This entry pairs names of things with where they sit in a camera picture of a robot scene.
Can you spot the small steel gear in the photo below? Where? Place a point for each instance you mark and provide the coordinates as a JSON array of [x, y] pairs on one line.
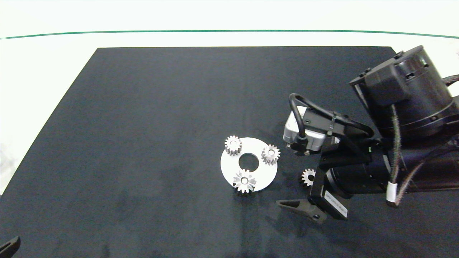
[[228, 144], [305, 177], [266, 154]]

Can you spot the large steel gear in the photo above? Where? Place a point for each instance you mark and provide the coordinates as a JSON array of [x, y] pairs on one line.
[[239, 181]]

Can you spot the round white pin plate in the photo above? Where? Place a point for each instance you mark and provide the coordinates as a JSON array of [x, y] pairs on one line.
[[229, 167]]

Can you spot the dark table mat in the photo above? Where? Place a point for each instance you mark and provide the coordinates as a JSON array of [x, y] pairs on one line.
[[150, 143]]

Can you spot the silver boxy wrist camera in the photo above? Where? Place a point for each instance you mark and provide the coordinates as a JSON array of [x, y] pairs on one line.
[[291, 129]]

